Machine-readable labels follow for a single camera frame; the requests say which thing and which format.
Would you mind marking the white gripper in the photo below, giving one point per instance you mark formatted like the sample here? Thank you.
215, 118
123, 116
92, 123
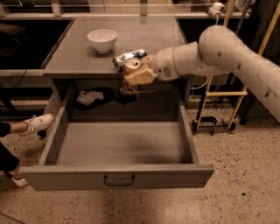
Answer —
163, 65

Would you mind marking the orange soda can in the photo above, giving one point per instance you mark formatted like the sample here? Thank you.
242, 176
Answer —
128, 67

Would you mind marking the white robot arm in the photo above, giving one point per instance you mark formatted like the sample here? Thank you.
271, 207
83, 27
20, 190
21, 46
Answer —
218, 51

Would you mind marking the crushed silver blue can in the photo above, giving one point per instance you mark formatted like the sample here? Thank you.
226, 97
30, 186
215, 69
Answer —
118, 61

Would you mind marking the grey cabinet counter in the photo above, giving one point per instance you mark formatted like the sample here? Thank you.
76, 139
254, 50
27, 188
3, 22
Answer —
76, 66

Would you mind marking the grey open top drawer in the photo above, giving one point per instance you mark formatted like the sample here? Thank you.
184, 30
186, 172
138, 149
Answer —
77, 156

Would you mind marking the white ceramic bowl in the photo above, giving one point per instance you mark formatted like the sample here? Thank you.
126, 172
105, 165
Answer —
102, 40

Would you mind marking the white power adapter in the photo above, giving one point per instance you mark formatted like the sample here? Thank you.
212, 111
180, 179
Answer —
215, 9

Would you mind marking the yellow wheeled ladder cart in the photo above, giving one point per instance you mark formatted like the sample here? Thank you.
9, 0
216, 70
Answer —
230, 125

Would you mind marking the white sneaker upper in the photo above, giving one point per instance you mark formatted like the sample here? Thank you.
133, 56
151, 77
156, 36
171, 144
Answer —
37, 123

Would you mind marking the white sneaker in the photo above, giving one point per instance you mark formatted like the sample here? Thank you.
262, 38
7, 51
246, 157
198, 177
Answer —
37, 123
20, 182

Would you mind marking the black trouser leg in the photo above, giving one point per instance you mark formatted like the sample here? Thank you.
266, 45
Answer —
8, 162

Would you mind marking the white sneaker lower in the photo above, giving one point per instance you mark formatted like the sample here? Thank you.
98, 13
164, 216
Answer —
20, 182

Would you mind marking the black drawer handle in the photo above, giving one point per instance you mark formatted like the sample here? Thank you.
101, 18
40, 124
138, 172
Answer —
119, 180

